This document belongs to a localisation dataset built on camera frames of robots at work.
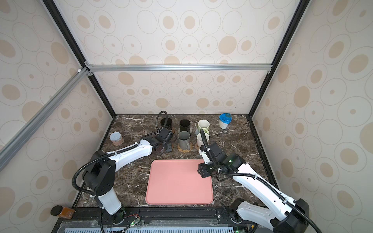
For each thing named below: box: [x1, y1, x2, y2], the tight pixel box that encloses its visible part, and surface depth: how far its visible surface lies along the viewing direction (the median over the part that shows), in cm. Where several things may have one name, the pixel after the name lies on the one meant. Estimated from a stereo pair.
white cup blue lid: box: [218, 112, 233, 130], surface depth 108 cm
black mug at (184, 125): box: [179, 118, 191, 136], surface depth 105 cm
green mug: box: [197, 119, 211, 135], surface depth 102 cm
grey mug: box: [177, 131, 191, 151], surface depth 96 cm
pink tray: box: [145, 159, 214, 205], surface depth 88 cm
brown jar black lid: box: [50, 205, 76, 220], surface depth 69 cm
